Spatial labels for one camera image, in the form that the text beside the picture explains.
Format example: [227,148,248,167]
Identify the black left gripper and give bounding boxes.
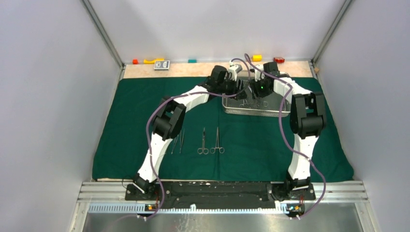
[216,75,248,100]

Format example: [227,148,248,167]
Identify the metal mesh instrument tray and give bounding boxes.
[222,73,286,117]

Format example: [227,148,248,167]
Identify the ring-handled forceps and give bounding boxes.
[255,98,269,108]
[210,127,225,154]

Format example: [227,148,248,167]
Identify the steel tweezers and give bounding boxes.
[171,135,179,154]
[179,129,185,154]

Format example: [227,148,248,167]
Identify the surgical scissors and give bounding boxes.
[197,128,209,155]

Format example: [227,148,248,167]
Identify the surgical forceps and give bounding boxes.
[239,99,251,109]

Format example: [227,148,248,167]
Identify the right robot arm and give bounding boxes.
[249,62,327,199]

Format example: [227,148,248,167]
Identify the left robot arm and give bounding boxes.
[133,64,245,200]

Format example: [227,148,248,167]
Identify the yellow wooden block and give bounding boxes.
[252,55,263,62]

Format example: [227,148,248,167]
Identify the red toy block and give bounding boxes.
[273,57,285,63]

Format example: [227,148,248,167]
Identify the playing card box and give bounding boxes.
[154,60,170,71]

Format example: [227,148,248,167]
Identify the yellow toy piece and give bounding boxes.
[143,58,164,64]

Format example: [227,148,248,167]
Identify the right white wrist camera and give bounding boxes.
[253,64,265,82]

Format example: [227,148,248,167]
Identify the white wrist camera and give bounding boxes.
[227,61,243,81]
[253,64,265,82]

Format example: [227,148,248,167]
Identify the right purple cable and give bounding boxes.
[244,53,327,220]

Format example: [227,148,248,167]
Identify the purple cable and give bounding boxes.
[244,53,327,220]
[145,58,251,221]

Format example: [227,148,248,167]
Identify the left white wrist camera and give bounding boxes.
[227,61,243,81]

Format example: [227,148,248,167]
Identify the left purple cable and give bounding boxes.
[145,58,251,221]

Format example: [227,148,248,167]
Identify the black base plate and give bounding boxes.
[125,181,316,210]

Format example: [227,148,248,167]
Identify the aluminium frame rail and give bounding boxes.
[77,181,368,203]

